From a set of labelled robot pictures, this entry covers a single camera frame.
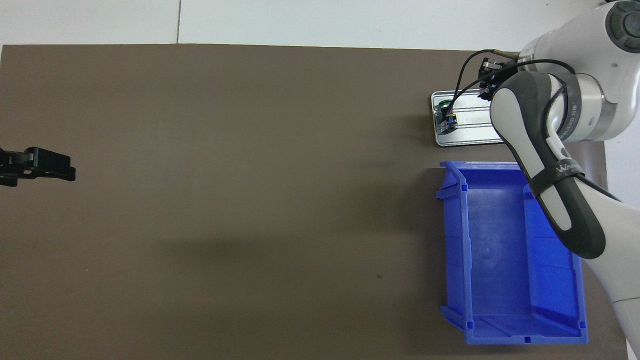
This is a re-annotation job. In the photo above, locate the green mushroom push button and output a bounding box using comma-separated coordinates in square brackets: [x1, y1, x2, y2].
[436, 99, 459, 135]

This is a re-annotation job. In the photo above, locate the grey metal tray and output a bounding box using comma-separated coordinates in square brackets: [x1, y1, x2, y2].
[430, 89, 506, 148]

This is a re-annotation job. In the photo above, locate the blue plastic storage bin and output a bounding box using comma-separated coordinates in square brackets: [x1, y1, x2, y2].
[435, 160, 589, 346]

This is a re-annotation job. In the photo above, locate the brown table mat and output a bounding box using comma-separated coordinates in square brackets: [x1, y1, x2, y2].
[0, 44, 629, 360]

